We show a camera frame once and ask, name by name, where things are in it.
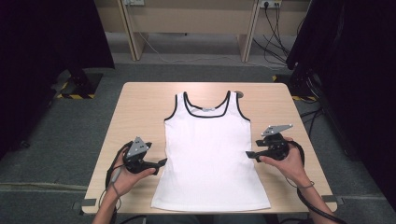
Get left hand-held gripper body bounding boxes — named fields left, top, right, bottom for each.
left=122, top=135, right=153, bottom=175

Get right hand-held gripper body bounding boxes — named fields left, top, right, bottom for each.
left=255, top=124, right=294, bottom=162

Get white black-trimmed tank top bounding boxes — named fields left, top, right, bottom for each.
left=150, top=91, right=272, bottom=213

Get person's right hand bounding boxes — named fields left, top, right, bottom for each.
left=259, top=136, right=308, bottom=189

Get person's left hand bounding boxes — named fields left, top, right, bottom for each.
left=111, top=148, right=157, bottom=198

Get yellow black hazard tape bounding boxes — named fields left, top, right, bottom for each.
left=272, top=74, right=318, bottom=103
left=55, top=81, right=96, bottom=100

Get black stand base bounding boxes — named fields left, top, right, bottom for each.
left=60, top=65, right=105, bottom=100
left=272, top=67, right=319, bottom=103

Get dark curtain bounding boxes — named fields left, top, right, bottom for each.
left=285, top=0, right=396, bottom=213
left=0, top=0, right=116, bottom=161

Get grey left wrist strap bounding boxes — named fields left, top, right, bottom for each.
left=98, top=164, right=124, bottom=213

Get grey wrist strap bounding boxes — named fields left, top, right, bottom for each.
left=98, top=164, right=124, bottom=213
left=285, top=177, right=316, bottom=190

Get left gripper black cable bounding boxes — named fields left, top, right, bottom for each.
left=105, top=140, right=134, bottom=224

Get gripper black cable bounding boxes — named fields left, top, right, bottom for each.
left=288, top=140, right=349, bottom=224
left=105, top=140, right=134, bottom=224

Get black cables beside curtain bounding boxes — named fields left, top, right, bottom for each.
left=299, top=105, right=325, bottom=139

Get grey right wrist strap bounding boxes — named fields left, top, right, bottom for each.
left=285, top=177, right=316, bottom=190

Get grey table corner bracket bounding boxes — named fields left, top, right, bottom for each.
left=320, top=194, right=346, bottom=206
left=72, top=198, right=98, bottom=213

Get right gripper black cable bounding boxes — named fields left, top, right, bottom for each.
left=288, top=140, right=349, bottom=224

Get white floor cable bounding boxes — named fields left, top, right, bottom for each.
left=125, top=4, right=278, bottom=69

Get bundle of black floor cables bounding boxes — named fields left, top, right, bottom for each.
left=251, top=5, right=306, bottom=67

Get white wall socket with plugs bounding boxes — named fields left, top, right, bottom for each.
left=259, top=0, right=283, bottom=9

